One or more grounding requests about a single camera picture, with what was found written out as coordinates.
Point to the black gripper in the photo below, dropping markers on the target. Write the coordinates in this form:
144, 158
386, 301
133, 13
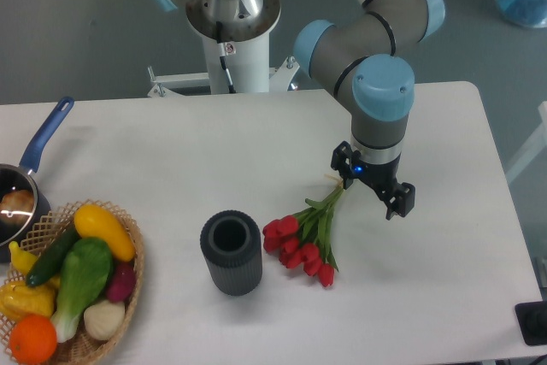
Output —
399, 198

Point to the red tulip bouquet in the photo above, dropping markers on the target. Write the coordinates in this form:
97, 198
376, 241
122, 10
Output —
304, 239

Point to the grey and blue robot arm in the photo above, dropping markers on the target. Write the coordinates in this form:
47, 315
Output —
356, 64

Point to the dark grey ribbed vase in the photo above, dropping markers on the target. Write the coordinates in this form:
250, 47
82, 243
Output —
231, 244

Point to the black device at table edge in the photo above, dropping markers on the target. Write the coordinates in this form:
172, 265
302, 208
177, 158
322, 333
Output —
531, 318

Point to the yellow squash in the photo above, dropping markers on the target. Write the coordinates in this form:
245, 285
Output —
91, 220

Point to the green bok choy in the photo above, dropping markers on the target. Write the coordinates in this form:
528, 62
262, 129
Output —
84, 274

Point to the white garlic bulb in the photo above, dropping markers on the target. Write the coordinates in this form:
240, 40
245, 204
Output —
103, 319

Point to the dark green cucumber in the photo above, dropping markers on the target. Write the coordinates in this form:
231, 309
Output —
50, 261

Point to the browned food in saucepan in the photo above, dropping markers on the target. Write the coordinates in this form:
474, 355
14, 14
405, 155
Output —
17, 207

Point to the small yellow pepper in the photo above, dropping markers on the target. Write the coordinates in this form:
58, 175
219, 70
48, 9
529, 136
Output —
20, 259

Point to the orange fruit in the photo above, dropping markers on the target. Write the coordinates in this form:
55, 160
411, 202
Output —
33, 340

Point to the yellow bell pepper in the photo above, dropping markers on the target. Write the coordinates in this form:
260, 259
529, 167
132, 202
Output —
19, 300

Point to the white frame at right edge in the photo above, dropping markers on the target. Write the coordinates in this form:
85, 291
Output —
529, 150

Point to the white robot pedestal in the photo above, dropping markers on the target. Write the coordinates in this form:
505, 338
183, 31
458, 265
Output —
235, 37

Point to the blue handled saucepan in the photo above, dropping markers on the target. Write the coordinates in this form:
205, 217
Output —
20, 177

